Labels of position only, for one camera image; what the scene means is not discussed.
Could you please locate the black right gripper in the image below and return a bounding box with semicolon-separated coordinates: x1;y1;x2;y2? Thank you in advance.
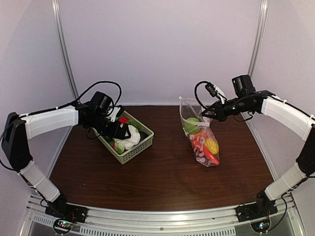
202;95;252;122

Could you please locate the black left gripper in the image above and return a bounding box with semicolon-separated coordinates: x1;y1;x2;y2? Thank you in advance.
87;113;131;140

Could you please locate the green toy lime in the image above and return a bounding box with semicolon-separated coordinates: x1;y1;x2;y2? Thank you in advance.
184;118;200;134

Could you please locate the clear zip top bag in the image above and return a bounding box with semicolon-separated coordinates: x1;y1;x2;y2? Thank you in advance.
179;97;220;167

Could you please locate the red orange toy carrot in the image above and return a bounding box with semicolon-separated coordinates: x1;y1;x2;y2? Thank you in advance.
191;140;220;166

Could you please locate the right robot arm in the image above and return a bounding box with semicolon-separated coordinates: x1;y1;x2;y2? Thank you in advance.
194;75;315;217

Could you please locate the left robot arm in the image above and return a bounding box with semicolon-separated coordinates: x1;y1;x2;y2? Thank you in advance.
0;91;131;218

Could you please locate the red toy fruit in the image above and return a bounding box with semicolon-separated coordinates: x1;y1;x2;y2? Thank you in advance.
118;117;129;124

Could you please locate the white toy cauliflower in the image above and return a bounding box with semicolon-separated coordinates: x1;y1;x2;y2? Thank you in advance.
114;125;141;154

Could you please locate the green perforated plastic basket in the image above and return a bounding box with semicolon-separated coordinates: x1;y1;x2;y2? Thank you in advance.
93;111;154;164

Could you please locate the dark purple toy eggplant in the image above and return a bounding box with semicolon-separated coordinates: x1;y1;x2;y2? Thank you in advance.
139;131;149;142

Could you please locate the left round circuit board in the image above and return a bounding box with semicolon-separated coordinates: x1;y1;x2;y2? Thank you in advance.
53;219;73;235

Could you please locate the round circuit board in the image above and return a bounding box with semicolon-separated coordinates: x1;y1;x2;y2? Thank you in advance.
251;220;271;234
53;219;73;235

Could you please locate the right round circuit board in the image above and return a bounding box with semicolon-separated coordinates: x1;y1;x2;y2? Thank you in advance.
251;220;271;234

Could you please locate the right black camera cable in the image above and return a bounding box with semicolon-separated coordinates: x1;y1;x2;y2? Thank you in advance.
194;80;212;110

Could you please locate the black camera cable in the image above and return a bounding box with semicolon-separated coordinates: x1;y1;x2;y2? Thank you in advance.
194;80;212;110
73;81;123;109

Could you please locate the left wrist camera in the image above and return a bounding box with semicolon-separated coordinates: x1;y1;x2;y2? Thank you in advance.
106;105;124;122

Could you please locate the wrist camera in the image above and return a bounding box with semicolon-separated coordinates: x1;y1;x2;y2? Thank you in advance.
106;105;124;122
205;83;227;104

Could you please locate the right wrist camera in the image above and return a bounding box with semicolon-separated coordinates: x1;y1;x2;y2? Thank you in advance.
205;83;227;104

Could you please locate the left black camera cable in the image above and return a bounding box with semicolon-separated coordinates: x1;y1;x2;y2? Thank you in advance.
73;81;123;109

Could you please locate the right aluminium frame post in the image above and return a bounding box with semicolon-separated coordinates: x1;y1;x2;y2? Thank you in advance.
248;0;268;80

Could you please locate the aluminium frame post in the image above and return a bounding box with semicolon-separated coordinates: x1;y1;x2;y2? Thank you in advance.
248;0;268;80
51;0;83;109

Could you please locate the front aluminium rail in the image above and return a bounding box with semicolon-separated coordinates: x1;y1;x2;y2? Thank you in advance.
18;197;306;236

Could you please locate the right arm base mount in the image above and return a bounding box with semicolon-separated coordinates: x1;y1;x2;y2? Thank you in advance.
235;190;278;222

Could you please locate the left aluminium frame post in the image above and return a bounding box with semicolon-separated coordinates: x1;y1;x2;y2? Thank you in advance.
51;0;83;109

